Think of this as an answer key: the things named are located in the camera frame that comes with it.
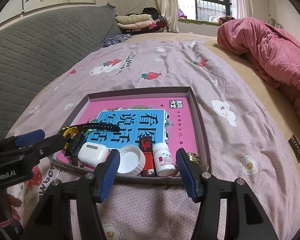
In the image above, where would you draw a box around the yellow black wrist watch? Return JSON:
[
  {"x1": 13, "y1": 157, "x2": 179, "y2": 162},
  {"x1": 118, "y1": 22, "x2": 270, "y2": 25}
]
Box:
[{"x1": 59, "y1": 122, "x2": 120, "y2": 158}]

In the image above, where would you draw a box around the white earbuds case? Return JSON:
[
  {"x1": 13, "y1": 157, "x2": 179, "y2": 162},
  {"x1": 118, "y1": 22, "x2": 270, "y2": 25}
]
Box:
[{"x1": 77, "y1": 142, "x2": 109, "y2": 167}]

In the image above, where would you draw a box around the white pill bottle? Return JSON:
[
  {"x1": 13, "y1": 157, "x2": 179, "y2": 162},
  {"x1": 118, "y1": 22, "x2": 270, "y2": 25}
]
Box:
[{"x1": 152, "y1": 142, "x2": 175, "y2": 177}]

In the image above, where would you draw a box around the white bottle cap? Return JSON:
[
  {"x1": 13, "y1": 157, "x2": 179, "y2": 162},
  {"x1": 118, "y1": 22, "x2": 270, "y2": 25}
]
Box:
[{"x1": 117, "y1": 145, "x2": 146, "y2": 176}]

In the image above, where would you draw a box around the red black lighter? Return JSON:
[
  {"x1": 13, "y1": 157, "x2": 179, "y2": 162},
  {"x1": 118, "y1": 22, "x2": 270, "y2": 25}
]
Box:
[{"x1": 139, "y1": 137, "x2": 157, "y2": 177}]

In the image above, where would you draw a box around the strawberry bear bed sheet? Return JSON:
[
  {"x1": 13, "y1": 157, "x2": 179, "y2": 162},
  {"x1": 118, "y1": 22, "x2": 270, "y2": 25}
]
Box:
[{"x1": 9, "y1": 40, "x2": 300, "y2": 239}]

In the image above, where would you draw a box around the gold metal knob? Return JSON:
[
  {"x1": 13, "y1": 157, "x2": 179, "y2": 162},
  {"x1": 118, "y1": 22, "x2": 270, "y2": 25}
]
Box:
[{"x1": 186, "y1": 152, "x2": 201, "y2": 166}]

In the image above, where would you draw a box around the grey quilted headboard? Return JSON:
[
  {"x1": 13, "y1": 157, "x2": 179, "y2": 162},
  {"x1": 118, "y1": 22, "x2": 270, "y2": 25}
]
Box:
[{"x1": 0, "y1": 4, "x2": 120, "y2": 140}]

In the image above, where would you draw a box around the pink blue workbook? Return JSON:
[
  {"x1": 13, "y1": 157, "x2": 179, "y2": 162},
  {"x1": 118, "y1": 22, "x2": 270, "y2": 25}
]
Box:
[{"x1": 56, "y1": 96, "x2": 199, "y2": 176}]

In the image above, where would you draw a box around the shallow purple cardboard box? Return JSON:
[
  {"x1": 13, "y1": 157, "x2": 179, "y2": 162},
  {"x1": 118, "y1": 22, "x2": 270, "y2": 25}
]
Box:
[{"x1": 63, "y1": 87, "x2": 211, "y2": 171}]

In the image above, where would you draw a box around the dark patterned cloth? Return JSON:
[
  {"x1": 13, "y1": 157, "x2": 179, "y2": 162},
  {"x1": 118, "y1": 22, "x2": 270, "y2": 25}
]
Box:
[{"x1": 104, "y1": 34, "x2": 131, "y2": 47}]

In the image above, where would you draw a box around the folded blankets stack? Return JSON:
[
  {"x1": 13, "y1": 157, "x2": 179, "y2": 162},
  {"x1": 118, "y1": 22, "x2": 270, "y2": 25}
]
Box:
[{"x1": 115, "y1": 14, "x2": 167, "y2": 35}]

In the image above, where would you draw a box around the pink quilt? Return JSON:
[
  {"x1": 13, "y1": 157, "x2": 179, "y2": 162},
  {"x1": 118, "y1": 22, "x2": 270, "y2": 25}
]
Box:
[{"x1": 217, "y1": 17, "x2": 300, "y2": 121}]

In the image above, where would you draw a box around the brown patterned blanket on sill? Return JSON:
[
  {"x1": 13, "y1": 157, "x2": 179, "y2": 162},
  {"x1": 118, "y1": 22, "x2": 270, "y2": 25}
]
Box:
[{"x1": 209, "y1": 16, "x2": 235, "y2": 25}]

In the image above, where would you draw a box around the cream curtain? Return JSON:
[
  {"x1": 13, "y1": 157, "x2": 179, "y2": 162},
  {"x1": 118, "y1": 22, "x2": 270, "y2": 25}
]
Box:
[{"x1": 157, "y1": 0, "x2": 179, "y2": 33}]

